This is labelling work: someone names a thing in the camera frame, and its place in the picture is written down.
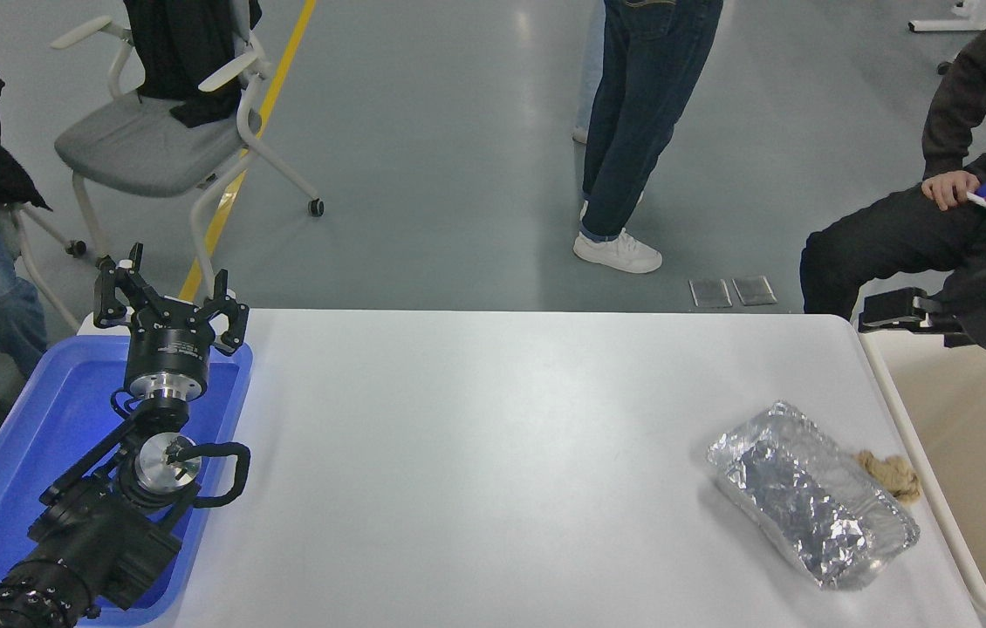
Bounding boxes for seated person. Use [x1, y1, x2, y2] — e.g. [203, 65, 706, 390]
[800, 0, 986, 320]

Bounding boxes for blue plastic tray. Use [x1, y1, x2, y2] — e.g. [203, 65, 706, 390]
[0, 334, 254, 627]

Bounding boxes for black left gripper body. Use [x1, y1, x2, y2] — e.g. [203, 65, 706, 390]
[124, 298, 214, 381]

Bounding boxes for grey seat office chair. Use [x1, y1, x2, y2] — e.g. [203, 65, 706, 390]
[50, 0, 325, 289]

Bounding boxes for white furniture base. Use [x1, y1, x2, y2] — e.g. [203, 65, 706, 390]
[909, 0, 986, 34]

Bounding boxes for standing person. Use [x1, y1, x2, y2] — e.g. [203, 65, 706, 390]
[572, 0, 608, 145]
[573, 0, 725, 275]

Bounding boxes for crumpled tan paper ball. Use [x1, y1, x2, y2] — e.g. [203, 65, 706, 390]
[857, 449, 921, 502]

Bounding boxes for crumpled silver foil tray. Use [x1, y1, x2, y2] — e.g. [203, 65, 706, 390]
[706, 401, 921, 590]

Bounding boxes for black jacket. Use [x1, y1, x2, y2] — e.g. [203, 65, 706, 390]
[122, 0, 263, 130]

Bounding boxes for seated person's right hand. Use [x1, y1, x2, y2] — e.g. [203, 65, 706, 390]
[921, 170, 982, 212]

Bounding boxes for metal floor plate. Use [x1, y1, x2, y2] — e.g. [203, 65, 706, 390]
[690, 279, 734, 309]
[733, 276, 778, 307]

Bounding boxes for white chair frame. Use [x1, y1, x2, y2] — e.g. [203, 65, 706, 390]
[9, 202, 89, 331]

